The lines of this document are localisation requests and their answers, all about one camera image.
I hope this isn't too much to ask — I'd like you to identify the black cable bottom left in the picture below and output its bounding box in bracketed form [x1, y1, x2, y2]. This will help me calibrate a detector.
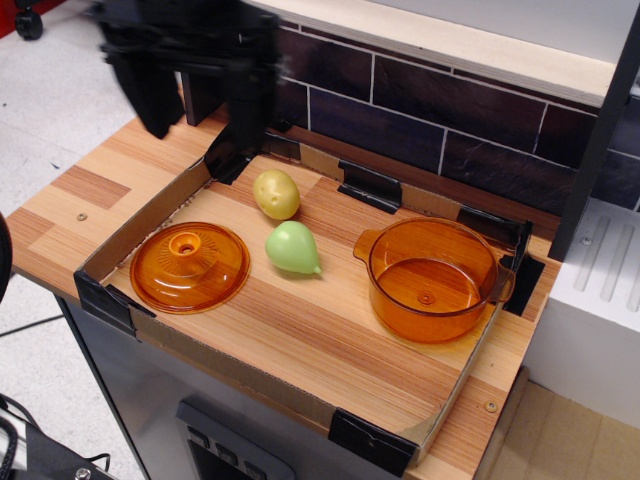
[0, 392, 112, 480]

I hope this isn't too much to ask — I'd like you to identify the green toy pear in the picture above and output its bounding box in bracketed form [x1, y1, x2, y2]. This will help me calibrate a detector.
[265, 221, 322, 275]

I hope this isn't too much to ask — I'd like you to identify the cardboard fence with black tape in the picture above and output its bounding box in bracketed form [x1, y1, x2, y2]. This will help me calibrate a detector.
[80, 121, 558, 479]

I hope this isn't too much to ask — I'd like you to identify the black caster wheel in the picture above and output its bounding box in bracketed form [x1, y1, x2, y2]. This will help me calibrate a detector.
[14, 0, 44, 41]

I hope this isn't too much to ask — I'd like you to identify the yellow toy potato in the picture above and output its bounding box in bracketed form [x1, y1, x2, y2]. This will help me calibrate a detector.
[253, 169, 300, 220]

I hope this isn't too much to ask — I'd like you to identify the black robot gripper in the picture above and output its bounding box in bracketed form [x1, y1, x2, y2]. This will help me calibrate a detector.
[88, 1, 282, 154]

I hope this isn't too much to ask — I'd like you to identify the dark grey right post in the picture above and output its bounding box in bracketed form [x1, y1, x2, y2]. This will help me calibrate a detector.
[548, 9, 639, 262]

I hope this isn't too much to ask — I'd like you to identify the orange transparent pot lid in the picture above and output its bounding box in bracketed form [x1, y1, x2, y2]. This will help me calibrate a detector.
[130, 222, 250, 314]

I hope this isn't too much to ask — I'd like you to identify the white toy sink unit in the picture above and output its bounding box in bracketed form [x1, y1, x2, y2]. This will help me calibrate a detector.
[524, 199, 639, 427]

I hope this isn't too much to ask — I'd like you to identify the dark wooden upright post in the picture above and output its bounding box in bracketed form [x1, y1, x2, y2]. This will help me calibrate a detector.
[180, 73, 229, 126]

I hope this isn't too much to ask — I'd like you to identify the grey toy oven front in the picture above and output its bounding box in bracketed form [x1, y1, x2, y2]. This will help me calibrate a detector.
[54, 294, 481, 480]

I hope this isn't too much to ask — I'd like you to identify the orange transparent plastic pot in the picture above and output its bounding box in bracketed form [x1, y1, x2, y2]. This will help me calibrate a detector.
[353, 218, 515, 343]

